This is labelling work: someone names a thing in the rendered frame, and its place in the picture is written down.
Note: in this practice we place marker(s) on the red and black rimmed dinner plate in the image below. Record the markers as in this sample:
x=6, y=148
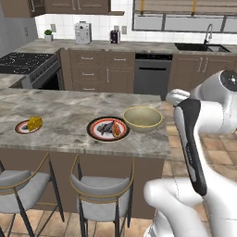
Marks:
x=94, y=133

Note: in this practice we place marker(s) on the dark toaster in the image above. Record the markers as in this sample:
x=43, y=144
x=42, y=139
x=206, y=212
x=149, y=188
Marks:
x=115, y=37

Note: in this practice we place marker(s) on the brown base cupboards with drawers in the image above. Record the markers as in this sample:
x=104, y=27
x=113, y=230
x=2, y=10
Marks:
x=98, y=71

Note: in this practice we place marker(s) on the black sink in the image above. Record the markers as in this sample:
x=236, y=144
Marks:
x=200, y=47

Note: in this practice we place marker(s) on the silver tap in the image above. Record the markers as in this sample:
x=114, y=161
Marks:
x=209, y=31

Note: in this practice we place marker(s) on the white coffee machine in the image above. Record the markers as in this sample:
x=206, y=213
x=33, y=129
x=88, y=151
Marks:
x=83, y=33

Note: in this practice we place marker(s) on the dark cooked fish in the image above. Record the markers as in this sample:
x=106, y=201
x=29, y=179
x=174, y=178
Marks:
x=105, y=127

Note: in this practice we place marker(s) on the yellow cheese wedge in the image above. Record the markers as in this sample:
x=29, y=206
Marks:
x=34, y=123

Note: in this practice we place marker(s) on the grey dishwasher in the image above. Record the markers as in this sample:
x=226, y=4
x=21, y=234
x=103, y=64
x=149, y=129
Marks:
x=152, y=77

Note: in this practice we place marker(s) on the brown wall cupboards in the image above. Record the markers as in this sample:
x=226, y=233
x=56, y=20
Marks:
x=61, y=6

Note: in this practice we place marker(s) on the grey cushioned bar stool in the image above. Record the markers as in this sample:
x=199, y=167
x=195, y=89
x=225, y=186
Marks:
x=102, y=194
x=21, y=188

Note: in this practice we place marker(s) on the brown dining counter island base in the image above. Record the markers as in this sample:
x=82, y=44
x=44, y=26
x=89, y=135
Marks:
x=148, y=172

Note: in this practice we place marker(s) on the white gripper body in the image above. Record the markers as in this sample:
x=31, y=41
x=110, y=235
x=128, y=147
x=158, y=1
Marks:
x=176, y=96

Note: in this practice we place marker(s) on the large beige bowl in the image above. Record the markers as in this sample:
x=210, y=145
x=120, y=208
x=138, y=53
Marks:
x=142, y=118

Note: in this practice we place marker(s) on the small potted green plant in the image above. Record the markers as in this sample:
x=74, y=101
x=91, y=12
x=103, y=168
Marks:
x=48, y=35

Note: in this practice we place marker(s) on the small red rimmed appetizer plate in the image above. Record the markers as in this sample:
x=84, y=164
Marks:
x=21, y=128

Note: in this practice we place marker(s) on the brown base cupboards under sink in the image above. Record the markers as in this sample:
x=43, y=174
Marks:
x=197, y=72

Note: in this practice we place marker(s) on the orange cooked food piece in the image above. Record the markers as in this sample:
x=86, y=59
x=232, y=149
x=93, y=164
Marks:
x=116, y=129

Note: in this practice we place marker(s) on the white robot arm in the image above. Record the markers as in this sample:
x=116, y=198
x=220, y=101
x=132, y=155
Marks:
x=191, y=203

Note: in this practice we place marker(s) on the black stove with hob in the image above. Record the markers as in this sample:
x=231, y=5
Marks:
x=27, y=66

